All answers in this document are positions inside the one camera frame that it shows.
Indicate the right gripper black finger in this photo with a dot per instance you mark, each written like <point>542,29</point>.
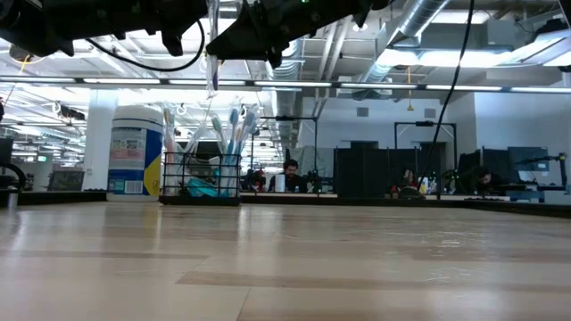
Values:
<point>236,40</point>

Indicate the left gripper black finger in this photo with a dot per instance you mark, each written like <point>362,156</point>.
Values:
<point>192,11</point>

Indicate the white toothbrush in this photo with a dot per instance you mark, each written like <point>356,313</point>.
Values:
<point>196,138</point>

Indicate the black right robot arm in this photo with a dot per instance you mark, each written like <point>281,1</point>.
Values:
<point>379,3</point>

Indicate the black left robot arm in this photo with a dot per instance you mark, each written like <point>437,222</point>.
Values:
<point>27,18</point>

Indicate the long ceiling light strip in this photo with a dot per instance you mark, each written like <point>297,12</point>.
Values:
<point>134,81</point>

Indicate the black ceiling dome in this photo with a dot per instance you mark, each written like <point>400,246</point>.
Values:
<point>20,54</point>

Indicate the white column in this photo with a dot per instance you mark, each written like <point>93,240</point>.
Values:
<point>100,138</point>

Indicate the white blue yellow wipes canister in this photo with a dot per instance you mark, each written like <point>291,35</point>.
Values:
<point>134,151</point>

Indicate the black rounded object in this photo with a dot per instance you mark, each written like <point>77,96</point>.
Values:
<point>2,111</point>

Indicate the black room partition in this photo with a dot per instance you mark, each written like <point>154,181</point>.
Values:
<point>366,169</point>

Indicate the wooden desk grey legs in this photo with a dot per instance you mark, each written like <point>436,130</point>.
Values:
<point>290,195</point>

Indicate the dark screen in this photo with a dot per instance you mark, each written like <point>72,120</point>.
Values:
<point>66,181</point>

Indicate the black curved tube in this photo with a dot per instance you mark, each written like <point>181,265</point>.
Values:
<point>19,176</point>

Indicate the black ledge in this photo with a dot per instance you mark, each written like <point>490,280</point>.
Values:
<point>62,198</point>

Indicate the small white yellow canister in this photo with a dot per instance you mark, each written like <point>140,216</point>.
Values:
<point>424,185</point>

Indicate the silver ventilation duct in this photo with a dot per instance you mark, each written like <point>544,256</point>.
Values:
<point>415,22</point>
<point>287,73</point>

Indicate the black metal frame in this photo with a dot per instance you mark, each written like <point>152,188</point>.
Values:
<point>424,124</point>
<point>290,118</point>

